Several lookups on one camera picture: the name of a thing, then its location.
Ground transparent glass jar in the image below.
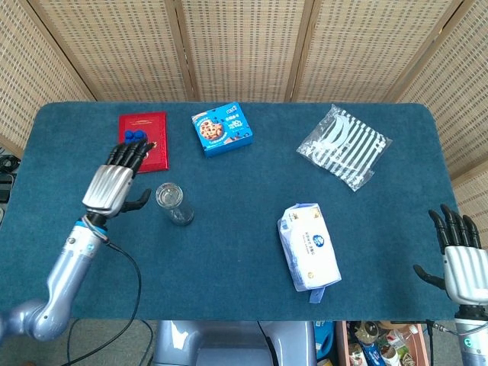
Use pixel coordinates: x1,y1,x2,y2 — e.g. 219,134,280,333
155,181,195,227

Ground woven folding screen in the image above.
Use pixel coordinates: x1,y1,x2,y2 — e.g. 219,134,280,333
0,0,488,251

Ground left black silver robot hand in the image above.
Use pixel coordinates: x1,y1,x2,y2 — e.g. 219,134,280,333
82,138,153,220

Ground white tissue pack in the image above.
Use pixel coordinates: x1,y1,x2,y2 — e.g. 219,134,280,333
276,202,343,305

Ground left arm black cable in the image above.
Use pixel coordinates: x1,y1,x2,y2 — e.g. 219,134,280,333
66,239,143,364

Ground red booklet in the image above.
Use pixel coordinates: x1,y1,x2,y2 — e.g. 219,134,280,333
117,111,170,175

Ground blue table cloth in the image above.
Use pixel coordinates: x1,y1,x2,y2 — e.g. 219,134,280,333
0,101,464,322

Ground grey robot torso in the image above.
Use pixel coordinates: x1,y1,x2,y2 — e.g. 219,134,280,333
151,319,318,366

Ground black devices with cables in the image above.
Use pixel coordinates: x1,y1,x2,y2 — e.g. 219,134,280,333
0,152,21,204

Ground pink crate with items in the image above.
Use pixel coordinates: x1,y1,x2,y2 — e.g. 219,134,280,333
334,320,429,366

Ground striped clear plastic bag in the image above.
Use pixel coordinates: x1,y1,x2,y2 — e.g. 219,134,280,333
296,103,394,193

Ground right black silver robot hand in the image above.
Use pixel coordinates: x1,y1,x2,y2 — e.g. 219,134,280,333
413,204,488,306

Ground black floor cable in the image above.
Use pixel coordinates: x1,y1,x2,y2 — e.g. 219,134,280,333
65,318,155,366

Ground blue plastic container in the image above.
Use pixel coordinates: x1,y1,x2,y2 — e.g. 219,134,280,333
313,320,337,360

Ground blue cookie box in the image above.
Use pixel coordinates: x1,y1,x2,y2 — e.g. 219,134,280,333
191,101,255,159

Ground right arm wrist cable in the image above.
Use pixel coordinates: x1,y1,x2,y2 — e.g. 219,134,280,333
425,319,464,338

